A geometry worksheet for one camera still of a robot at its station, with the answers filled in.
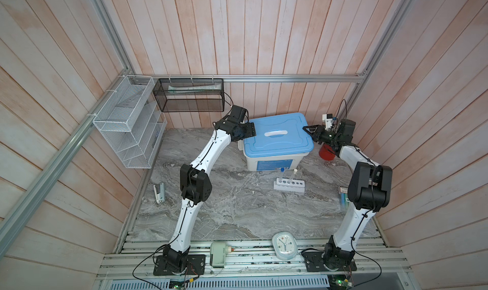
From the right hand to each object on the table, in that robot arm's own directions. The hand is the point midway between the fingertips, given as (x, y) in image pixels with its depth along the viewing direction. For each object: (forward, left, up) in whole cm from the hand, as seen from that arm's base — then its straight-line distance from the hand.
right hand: (303, 128), depth 92 cm
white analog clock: (-49, +12, -19) cm, 54 cm away
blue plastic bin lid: (-4, +10, 0) cm, 11 cm away
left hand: (-3, +26, -2) cm, 26 cm away
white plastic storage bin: (-13, +15, -13) cm, 23 cm away
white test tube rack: (-22, +4, -18) cm, 29 cm away
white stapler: (-30, +70, -18) cm, 78 cm away
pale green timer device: (-53, +39, -16) cm, 68 cm away
